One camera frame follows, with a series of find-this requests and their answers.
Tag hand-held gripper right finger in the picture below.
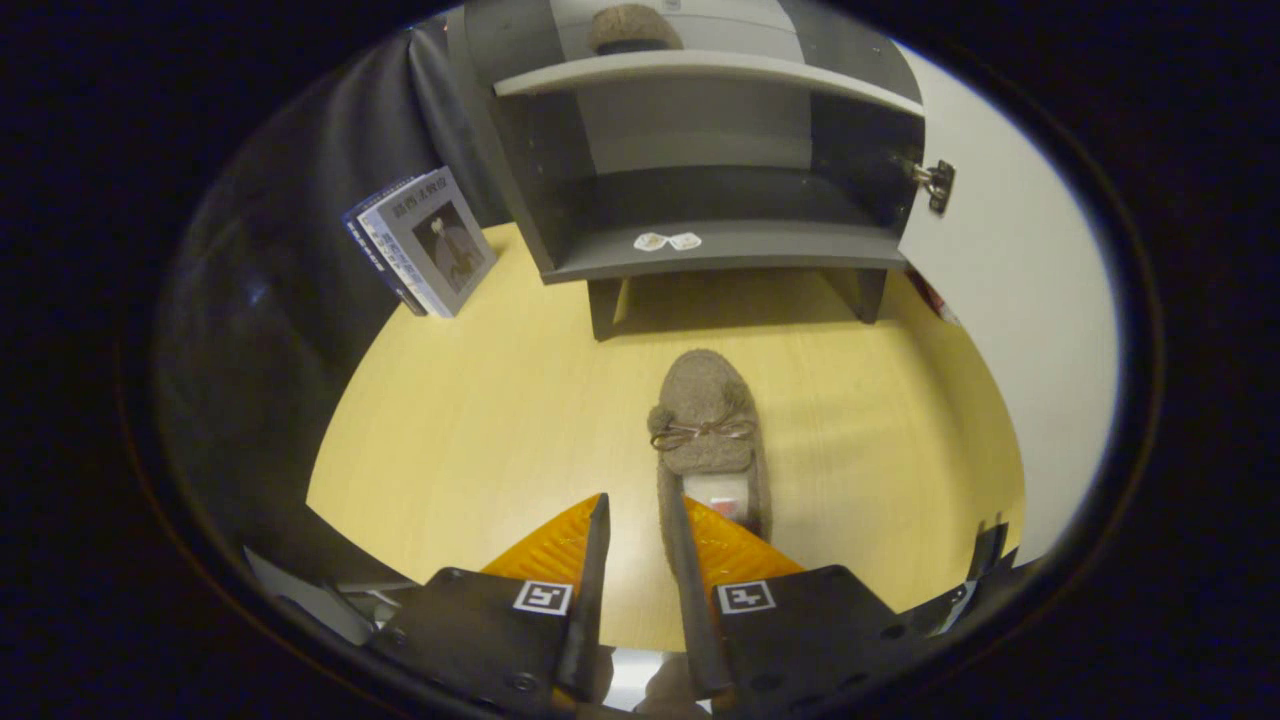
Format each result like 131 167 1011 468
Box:
660 488 936 719

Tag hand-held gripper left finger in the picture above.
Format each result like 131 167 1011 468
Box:
362 492 613 719

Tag brown fuzzy shoe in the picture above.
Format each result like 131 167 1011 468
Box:
588 3 686 55
647 348 774 583

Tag grey shoe cabinet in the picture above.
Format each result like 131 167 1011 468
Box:
465 0 928 343

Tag metal door hinge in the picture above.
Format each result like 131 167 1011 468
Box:
910 158 958 217

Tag grey cabinet shelf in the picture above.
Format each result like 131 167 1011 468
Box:
493 50 927 119

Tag grey picture cover book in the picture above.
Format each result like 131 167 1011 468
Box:
357 167 499 319

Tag blue cover book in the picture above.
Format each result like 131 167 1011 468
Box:
341 178 426 317

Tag black backdrop cloth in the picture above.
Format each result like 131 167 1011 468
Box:
150 20 513 593

